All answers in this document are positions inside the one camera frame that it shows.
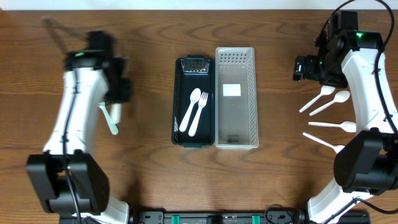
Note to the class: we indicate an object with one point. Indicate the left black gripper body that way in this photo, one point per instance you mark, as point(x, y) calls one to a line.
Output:
point(117, 94)

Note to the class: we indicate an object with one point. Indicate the white plastic spoon top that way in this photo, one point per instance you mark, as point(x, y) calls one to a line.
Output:
point(325, 90)

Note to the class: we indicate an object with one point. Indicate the clear perforated plastic basket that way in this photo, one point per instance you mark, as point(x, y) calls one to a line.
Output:
point(236, 125)

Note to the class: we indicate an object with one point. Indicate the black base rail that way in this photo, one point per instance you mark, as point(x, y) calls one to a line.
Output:
point(273, 216)

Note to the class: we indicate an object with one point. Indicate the black perforated plastic basket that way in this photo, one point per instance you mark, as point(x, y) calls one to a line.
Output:
point(193, 116)

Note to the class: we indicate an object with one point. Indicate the white label in basket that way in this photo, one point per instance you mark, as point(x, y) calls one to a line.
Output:
point(231, 90)

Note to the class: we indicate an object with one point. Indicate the cream plastic spoon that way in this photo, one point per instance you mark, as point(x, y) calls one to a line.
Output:
point(194, 98)

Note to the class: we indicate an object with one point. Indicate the white plastic spoon bottom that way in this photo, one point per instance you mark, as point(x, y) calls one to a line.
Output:
point(336, 148)

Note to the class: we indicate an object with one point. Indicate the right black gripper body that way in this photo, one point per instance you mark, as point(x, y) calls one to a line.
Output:
point(321, 70)

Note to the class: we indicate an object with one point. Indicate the pale green plastic fork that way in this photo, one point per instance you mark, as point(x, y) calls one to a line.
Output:
point(112, 126)

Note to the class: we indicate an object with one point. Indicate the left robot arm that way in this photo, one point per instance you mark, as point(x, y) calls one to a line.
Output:
point(65, 176)

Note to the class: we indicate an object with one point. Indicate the white plastic fork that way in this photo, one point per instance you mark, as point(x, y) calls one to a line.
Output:
point(115, 113)
point(201, 104)

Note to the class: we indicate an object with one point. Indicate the white plastic spoon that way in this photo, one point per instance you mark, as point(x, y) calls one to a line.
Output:
point(348, 126)
point(325, 90)
point(340, 97)
point(336, 148)

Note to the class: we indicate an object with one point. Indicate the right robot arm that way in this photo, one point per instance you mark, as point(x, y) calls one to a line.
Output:
point(367, 166)

